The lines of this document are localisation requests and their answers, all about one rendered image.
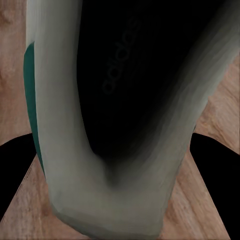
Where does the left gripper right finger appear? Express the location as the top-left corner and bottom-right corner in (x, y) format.
(190, 133), (240, 240)

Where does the gym shoe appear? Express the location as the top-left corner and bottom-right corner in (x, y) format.
(23, 0), (240, 240)

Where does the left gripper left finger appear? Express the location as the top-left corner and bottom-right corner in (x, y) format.
(0, 133), (37, 222)

